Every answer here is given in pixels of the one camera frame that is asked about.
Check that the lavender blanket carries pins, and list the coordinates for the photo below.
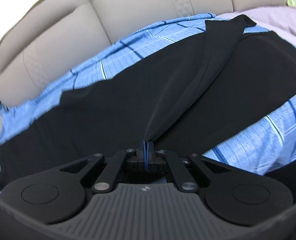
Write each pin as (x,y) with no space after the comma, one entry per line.
(260,38)

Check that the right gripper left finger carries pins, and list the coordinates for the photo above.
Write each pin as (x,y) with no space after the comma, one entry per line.
(56,195)

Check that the blue plaid bed sheet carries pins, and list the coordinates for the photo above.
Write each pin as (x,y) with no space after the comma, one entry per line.
(128,47)

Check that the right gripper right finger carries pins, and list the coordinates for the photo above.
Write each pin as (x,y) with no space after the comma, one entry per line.
(234,195)

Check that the beige padded headboard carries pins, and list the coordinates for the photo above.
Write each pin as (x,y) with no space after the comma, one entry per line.
(54,36)

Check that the black pants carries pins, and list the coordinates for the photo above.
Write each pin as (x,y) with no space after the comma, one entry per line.
(163,92)

